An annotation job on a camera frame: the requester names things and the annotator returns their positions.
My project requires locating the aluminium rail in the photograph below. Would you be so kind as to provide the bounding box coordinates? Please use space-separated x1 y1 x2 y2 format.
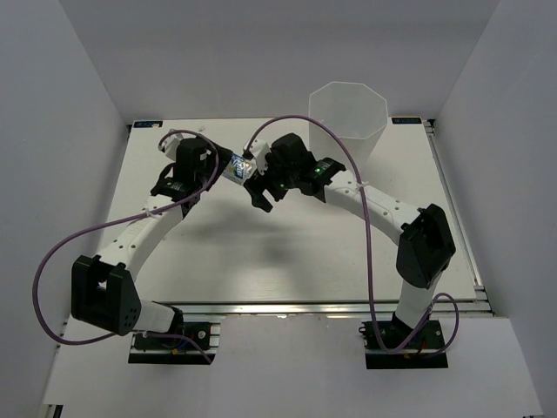
423 119 496 317
151 299 410 319

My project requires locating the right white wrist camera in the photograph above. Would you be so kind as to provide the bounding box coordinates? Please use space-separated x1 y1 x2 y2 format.
243 138 271 175

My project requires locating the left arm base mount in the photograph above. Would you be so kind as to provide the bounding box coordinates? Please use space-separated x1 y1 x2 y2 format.
128 318 221 366

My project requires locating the white octagonal plastic bin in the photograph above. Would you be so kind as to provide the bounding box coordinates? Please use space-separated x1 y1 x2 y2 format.
308 82 388 171

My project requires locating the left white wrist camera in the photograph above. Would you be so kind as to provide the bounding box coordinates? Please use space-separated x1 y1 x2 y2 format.
158 130 185 161

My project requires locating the right blue corner sticker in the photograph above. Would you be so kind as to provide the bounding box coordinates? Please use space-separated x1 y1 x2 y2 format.
391 117 423 125

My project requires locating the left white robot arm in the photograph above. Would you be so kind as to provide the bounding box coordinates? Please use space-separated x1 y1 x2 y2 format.
70 137 233 347

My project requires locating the blue corner sticker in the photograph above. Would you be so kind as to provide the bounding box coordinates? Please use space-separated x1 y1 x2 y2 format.
132 120 163 129
391 117 423 125

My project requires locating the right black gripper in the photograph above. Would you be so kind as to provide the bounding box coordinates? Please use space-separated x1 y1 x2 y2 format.
244 149 298 213

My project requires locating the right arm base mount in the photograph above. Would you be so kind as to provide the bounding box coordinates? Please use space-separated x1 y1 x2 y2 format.
358 320 448 370

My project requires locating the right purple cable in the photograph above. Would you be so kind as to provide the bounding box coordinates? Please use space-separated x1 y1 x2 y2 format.
243 114 460 354

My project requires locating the left blue corner sticker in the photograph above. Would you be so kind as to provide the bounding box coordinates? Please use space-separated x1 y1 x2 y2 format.
132 120 163 129

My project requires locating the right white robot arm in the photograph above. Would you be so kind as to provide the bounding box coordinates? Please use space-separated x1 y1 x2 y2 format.
243 133 456 347

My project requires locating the aluminium right side rail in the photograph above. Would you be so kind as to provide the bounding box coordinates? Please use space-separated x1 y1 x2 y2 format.
423 119 496 317

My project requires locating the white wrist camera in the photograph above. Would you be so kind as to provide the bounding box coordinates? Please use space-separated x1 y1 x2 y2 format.
243 138 271 175
158 130 185 161

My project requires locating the aluminium front rail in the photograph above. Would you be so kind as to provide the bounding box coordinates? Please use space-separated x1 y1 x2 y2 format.
151 299 410 319

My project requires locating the bottle with green-blue label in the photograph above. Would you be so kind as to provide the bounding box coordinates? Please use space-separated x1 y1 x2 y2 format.
218 150 257 185

